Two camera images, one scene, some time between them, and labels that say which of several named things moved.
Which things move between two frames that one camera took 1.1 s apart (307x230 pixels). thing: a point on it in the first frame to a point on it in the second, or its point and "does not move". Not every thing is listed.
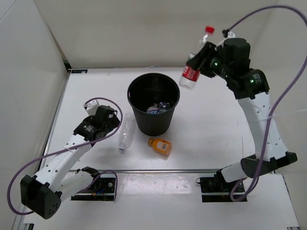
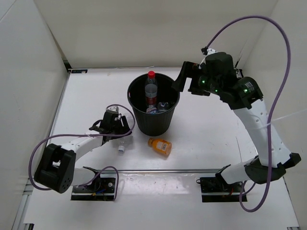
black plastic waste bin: [145, 90] does not move
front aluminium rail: [165, 170] does not move
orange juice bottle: [161, 145] does not move
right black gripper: [204, 53] to [188, 70]
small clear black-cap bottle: [163, 105] does not move
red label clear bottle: [190, 75] to [151, 90]
